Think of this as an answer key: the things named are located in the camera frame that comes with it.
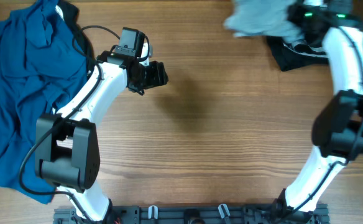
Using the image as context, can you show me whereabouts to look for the light blue denim shorts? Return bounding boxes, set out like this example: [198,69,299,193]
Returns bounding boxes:
[223,0,304,44]

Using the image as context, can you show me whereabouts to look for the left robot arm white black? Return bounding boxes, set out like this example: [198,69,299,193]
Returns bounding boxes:
[18,27,168,223]

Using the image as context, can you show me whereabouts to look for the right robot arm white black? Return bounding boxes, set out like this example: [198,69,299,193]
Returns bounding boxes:
[269,1,363,223]

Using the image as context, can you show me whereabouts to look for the black garment under blue shirt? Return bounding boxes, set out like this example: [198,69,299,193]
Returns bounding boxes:
[57,0,94,76]

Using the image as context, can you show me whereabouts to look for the dark blue shirt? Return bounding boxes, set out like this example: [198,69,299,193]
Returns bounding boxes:
[0,1,88,204]

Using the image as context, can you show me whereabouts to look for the folded black garment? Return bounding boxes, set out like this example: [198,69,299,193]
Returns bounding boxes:
[266,36,329,72]

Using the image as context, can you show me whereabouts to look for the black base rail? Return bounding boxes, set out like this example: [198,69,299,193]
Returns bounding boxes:
[53,204,330,224]

